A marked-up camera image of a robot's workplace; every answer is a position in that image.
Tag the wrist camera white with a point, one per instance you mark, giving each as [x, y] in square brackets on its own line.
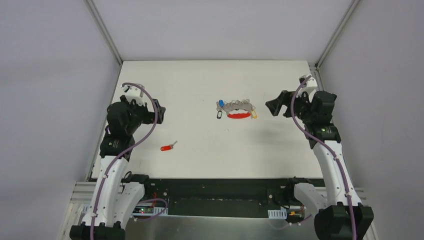
[134, 94]
[308, 84]

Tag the blue key tag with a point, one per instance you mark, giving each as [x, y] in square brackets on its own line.
[221, 103]

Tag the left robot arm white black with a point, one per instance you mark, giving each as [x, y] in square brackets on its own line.
[116, 194]

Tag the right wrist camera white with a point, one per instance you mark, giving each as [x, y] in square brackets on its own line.
[308, 84]

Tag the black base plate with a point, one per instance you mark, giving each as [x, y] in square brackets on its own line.
[226, 197]

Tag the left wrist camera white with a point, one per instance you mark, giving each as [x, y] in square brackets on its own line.
[134, 94]

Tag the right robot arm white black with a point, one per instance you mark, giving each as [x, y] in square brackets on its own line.
[340, 215]

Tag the key with red tag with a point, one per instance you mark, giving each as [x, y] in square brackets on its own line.
[168, 147]

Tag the black key tag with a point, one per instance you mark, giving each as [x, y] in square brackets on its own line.
[219, 114]

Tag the key organizer with red handle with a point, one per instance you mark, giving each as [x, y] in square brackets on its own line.
[239, 109]

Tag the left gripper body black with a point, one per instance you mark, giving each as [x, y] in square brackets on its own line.
[151, 110]

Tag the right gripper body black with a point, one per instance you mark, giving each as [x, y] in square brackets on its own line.
[288, 104]

